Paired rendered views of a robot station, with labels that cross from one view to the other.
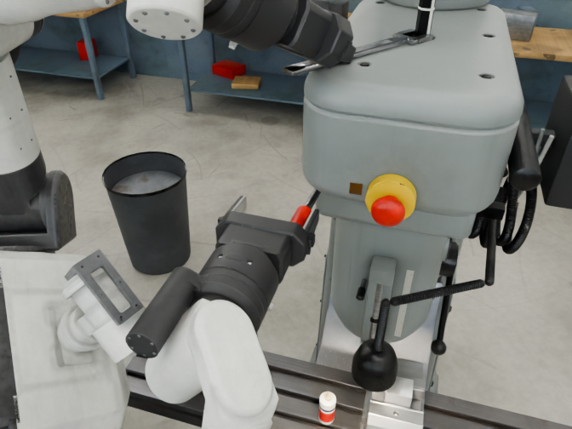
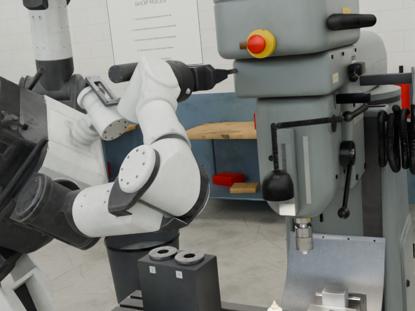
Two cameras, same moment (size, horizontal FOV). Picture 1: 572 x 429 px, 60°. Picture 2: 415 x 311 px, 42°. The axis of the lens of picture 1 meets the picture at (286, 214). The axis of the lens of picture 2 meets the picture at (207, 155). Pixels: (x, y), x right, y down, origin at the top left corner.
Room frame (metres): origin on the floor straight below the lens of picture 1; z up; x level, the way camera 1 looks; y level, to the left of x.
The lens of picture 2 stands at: (-0.69, -0.20, 1.78)
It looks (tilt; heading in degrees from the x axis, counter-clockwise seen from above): 12 degrees down; 10
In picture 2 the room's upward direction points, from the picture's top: 5 degrees counter-clockwise
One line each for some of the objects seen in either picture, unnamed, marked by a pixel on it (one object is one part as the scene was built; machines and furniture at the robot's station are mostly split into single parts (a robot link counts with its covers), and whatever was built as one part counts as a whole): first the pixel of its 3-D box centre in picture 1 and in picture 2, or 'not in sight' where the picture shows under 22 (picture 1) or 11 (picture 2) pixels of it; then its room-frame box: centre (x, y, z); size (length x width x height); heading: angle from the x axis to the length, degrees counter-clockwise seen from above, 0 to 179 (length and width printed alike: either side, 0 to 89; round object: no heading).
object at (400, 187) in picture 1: (391, 198); (260, 43); (0.50, -0.13, 1.76); 0.06 x 0.02 x 0.06; 73
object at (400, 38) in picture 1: (360, 51); not in sight; (0.65, -0.10, 1.89); 0.24 x 0.04 x 0.01; 128
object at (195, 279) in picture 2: not in sight; (179, 283); (0.85, 0.20, 1.05); 0.22 x 0.12 x 0.20; 66
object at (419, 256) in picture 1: (387, 256); (299, 152); (0.73, -0.20, 1.47); 0.21 x 0.19 x 0.32; 73
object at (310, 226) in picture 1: (312, 227); (222, 74); (0.52, -0.04, 1.70); 0.06 x 0.02 x 0.03; 163
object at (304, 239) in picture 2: not in sight; (304, 237); (0.72, -0.19, 1.23); 0.05 x 0.05 x 0.06
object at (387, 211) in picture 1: (388, 208); (257, 44); (0.48, -0.12, 1.76); 0.04 x 0.03 x 0.04; 73
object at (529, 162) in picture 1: (510, 104); (353, 21); (0.71, -0.34, 1.79); 0.45 x 0.04 x 0.04; 163
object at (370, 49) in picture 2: not in sight; (337, 64); (1.20, -0.34, 1.66); 0.80 x 0.23 x 0.20; 163
